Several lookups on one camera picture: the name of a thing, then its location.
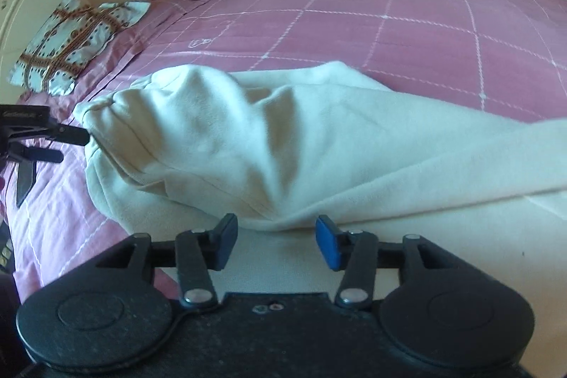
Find white pants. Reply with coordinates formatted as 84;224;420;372
74;61;566;377

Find white patterned pillow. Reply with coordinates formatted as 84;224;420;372
8;0;150;96

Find pink checked bedspread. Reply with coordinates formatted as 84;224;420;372
0;0;567;303

